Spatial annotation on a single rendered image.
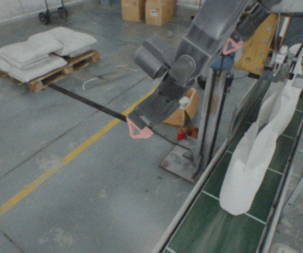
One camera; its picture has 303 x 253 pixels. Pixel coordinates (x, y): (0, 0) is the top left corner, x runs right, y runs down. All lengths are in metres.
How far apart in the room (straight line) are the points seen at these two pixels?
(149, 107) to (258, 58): 0.99
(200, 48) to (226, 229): 1.21
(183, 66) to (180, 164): 1.81
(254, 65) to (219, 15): 1.08
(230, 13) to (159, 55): 0.15
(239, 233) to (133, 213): 0.80
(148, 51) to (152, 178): 1.70
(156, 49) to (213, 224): 1.17
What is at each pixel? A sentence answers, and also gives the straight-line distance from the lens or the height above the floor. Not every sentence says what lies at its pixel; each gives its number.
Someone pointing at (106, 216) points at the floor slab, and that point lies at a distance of 1.94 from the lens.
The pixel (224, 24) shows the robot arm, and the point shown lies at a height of 1.55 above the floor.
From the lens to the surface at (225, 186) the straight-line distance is 1.37.
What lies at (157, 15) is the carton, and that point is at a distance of 5.52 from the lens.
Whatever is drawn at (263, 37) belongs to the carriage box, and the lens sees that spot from 1.41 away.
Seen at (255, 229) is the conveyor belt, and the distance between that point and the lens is 1.54.
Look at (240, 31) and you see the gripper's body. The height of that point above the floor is 1.35.
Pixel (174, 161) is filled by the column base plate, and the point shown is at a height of 0.02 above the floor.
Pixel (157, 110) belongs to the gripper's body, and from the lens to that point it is 0.53.
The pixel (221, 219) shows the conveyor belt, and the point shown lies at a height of 0.38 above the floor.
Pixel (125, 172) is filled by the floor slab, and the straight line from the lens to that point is 2.16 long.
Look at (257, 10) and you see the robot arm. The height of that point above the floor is 1.43.
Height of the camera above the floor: 1.66
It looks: 40 degrees down
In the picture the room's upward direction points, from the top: straight up
